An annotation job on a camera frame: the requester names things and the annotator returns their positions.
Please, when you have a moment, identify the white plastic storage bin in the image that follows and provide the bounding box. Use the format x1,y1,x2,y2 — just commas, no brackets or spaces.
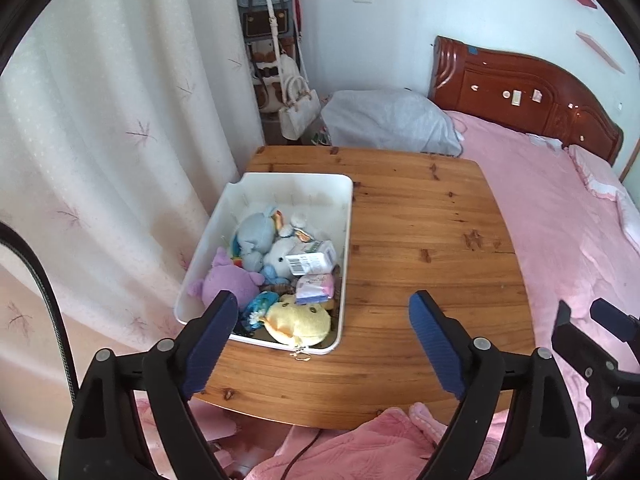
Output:
175,172,354,360

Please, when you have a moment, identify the yellow plush duck toy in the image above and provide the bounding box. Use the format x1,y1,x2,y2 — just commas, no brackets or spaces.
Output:
258,295,331,348

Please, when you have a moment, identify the dark wooden headboard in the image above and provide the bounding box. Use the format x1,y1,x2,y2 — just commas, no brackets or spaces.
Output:
428,36,624,164

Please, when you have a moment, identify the grey pillow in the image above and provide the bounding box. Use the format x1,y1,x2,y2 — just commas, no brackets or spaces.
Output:
321,89,463,157

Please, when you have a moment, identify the blue drawstring pouch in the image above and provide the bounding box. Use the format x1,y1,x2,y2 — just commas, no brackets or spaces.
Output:
241,292,280,332

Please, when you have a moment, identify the purple plush toy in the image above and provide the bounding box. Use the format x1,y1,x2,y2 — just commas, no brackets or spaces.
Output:
186,247,265,311

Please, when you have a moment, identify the pink wet wipes pack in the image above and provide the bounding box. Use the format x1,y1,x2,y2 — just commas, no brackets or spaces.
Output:
295,274,335,304

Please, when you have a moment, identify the black cable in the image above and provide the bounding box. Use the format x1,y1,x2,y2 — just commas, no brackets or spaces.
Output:
0,220,80,411

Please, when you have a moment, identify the blue grey hanging bag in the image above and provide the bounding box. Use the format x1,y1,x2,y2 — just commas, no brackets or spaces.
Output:
236,0,294,42

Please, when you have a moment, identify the white floral curtain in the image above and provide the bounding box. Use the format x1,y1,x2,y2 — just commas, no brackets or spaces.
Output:
0,0,266,401

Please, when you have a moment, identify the white green medicine box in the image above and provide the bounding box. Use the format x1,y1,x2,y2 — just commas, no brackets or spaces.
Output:
285,240,337,276

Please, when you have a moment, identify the pink bed blanket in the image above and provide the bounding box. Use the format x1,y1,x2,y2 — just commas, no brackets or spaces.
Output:
191,112,639,479

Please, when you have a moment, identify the white handbag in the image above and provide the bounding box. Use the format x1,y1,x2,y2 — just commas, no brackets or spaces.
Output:
279,76,321,141

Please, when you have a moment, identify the blue plush toy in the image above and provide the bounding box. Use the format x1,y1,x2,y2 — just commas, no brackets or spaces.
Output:
231,207,283,272

